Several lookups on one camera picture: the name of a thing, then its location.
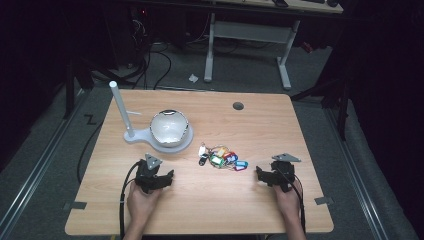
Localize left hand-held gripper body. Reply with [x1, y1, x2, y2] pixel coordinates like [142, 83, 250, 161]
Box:
[134, 152, 168, 195]

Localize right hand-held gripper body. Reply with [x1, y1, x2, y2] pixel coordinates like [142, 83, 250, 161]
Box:
[265, 152, 302, 194]

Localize person's left hand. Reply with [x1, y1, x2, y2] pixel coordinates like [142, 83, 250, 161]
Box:
[126, 181, 163, 222]

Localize person's right hand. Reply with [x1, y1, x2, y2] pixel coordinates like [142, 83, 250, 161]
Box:
[273, 181, 304, 218]

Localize bunch of coloured key tags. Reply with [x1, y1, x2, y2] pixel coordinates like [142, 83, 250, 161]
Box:
[198, 142, 250, 172]

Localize grey tape strip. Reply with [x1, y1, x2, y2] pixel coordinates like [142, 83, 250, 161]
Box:
[62, 201, 88, 212]
[314, 196, 335, 206]

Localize white stand with pole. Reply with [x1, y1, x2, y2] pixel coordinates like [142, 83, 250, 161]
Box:
[108, 80, 195, 155]

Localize black tripod stand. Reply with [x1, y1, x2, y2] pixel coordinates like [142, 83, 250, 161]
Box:
[289, 63, 353, 142]

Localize desk with white legs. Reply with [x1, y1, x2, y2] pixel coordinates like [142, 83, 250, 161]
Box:
[186, 0, 344, 91]

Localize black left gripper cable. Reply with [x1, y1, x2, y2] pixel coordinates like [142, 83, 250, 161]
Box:
[119, 160, 142, 240]

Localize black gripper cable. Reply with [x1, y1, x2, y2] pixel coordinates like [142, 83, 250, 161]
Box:
[119, 160, 142, 240]
[275, 168, 308, 235]

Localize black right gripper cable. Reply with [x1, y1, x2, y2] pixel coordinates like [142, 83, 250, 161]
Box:
[275, 168, 308, 235]

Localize thin black cable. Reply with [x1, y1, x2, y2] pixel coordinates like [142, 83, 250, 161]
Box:
[76, 119, 105, 185]

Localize metal floor rail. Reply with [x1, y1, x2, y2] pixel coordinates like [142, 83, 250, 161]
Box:
[323, 107, 391, 240]
[0, 89, 89, 238]

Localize black floor cables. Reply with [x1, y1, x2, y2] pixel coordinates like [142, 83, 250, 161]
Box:
[119, 16, 173, 91]

